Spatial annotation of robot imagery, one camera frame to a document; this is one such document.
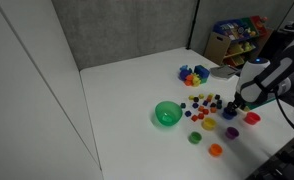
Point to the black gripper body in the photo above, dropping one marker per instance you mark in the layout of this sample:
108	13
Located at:
239	100

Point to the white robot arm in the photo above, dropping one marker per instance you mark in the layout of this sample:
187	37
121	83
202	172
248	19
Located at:
253	76

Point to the wide yellow bowl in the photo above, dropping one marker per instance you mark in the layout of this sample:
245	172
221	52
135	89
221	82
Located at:
246	108

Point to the red bowl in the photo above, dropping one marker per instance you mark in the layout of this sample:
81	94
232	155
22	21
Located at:
252	118

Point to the small yellow bowl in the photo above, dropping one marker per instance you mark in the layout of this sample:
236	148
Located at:
208	124

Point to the purple bowl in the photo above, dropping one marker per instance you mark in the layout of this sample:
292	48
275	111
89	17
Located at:
232	133

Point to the orange bowl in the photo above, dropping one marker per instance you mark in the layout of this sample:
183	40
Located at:
215	150

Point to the small green bowl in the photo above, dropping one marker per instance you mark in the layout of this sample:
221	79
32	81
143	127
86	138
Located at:
195	137

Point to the large green bowl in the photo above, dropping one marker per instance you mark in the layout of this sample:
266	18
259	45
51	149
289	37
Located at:
168	115

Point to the dark green cube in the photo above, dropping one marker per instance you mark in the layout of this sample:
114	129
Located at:
219	101
183	105
219	106

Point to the orange cube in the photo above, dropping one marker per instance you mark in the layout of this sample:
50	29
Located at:
213	109
209	99
201	108

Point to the dark maroon cube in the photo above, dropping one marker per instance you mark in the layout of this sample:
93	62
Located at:
213	104

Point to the black cube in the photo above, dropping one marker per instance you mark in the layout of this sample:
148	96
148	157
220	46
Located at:
196	99
217	97

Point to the yellow cube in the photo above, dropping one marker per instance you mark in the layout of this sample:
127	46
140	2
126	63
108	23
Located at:
191	97
211	95
201	96

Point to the red cube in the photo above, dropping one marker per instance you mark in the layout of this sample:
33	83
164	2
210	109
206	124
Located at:
201	116
206	111
194	118

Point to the blue cube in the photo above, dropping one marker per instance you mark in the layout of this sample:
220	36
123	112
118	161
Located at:
205	103

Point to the grey mounting plate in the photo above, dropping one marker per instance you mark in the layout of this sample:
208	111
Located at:
222	72

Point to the purple cube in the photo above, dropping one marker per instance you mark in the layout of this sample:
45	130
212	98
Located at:
187	113
195	105

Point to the green toy block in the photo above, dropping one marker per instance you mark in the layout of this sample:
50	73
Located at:
204	80

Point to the yellow toy figure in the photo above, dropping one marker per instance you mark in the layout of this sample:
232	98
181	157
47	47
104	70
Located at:
196	80

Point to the blue toy block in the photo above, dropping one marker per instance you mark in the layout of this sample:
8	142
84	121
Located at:
202	71

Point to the orange toy piece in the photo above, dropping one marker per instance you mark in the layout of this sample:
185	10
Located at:
188	80

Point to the yellow storage bin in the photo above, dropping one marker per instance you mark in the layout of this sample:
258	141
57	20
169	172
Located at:
235	49

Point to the purple toy piece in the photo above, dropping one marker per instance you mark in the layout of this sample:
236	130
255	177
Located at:
184	74

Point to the wooden toy shelf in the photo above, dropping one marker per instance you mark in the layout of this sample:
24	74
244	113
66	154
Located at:
215	46

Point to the light blue toy piece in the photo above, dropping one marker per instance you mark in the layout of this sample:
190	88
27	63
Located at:
183	67

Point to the blue storage bin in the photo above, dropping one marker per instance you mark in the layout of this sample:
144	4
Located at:
227	30

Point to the green storage bin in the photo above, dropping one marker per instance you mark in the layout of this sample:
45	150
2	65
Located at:
248	25

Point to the red storage bin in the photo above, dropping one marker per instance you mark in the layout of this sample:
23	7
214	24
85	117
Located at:
257	21

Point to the black vertical pole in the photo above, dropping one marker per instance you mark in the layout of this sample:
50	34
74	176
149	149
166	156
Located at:
193	25

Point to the black equipment frame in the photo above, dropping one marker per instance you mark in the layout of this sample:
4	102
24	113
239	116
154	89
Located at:
280	160

